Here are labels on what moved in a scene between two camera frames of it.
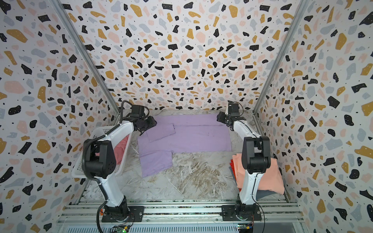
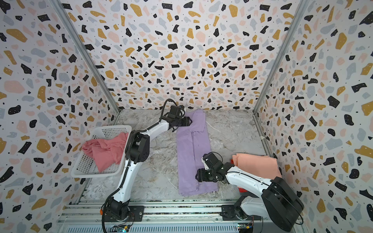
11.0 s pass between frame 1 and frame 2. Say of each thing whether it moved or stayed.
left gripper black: moved
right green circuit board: stayed
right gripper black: moved
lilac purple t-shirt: moved
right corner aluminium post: stayed
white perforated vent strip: stayed
